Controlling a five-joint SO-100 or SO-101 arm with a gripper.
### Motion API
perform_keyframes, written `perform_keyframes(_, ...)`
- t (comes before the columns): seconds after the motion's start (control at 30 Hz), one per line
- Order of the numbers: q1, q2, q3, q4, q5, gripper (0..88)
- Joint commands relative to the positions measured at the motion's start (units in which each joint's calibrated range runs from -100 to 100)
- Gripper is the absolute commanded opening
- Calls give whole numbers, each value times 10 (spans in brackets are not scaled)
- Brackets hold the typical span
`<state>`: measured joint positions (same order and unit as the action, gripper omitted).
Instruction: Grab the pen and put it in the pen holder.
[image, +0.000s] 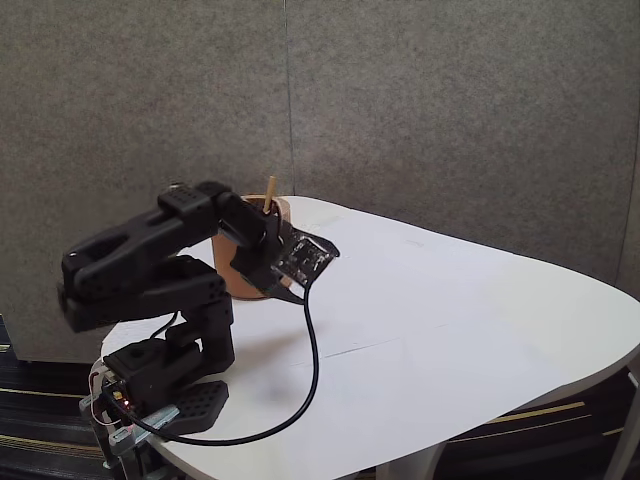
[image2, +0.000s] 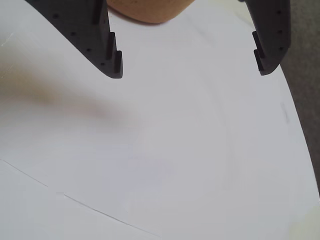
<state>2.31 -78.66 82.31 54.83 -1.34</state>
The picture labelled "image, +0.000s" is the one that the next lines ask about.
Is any brown cork pen holder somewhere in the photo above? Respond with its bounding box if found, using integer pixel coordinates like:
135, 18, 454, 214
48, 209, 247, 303
210, 195, 294, 301

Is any white table leg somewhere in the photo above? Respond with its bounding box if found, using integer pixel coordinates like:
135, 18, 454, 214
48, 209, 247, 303
374, 439, 446, 480
604, 367, 640, 480

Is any black camera cable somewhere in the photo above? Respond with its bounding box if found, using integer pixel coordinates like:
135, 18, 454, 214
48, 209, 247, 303
127, 279, 321, 446

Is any grey felt partition panel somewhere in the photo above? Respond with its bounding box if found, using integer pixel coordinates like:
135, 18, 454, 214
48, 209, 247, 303
0, 0, 296, 364
287, 0, 640, 301

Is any bare camera circuit board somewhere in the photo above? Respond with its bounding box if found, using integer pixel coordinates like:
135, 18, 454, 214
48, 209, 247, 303
272, 237, 335, 289

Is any silver metal table clamp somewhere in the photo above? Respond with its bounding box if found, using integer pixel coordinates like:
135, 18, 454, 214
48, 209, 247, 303
107, 405, 181, 471

